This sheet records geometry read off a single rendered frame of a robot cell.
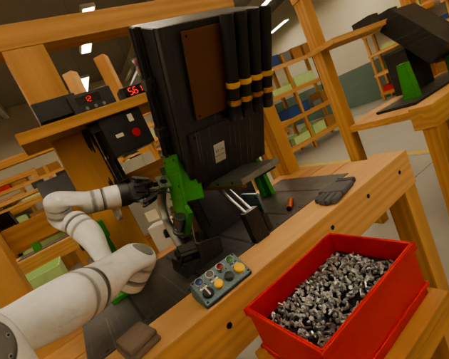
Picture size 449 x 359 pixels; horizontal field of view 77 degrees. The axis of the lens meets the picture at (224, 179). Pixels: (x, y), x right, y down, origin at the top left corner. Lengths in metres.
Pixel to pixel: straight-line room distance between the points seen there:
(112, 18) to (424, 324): 1.45
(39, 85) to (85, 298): 0.94
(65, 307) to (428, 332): 0.64
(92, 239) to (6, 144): 10.46
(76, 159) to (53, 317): 0.81
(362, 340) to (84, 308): 0.46
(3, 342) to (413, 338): 0.63
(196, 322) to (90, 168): 0.76
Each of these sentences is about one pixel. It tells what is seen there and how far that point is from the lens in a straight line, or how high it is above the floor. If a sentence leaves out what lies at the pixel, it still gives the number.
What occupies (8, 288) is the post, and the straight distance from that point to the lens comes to 1.29.
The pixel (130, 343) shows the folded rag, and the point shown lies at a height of 0.93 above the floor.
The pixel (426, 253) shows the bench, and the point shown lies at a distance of 1.50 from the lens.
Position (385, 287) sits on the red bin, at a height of 0.90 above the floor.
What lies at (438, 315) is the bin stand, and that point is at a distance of 0.74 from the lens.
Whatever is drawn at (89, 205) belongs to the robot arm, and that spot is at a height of 1.24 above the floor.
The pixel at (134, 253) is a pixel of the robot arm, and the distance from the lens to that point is 0.71.
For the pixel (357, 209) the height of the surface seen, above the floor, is 0.84.
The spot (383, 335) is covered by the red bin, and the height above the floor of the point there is 0.83.
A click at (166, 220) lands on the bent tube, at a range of 1.05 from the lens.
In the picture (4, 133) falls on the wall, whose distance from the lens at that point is 11.29.
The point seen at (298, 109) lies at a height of 0.95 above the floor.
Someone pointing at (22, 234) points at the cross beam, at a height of 1.23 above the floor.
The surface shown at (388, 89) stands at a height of 0.29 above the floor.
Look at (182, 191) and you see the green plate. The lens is 0.93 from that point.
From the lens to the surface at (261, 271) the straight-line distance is 0.82.
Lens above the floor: 1.29
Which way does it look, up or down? 10 degrees down
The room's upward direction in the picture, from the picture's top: 24 degrees counter-clockwise
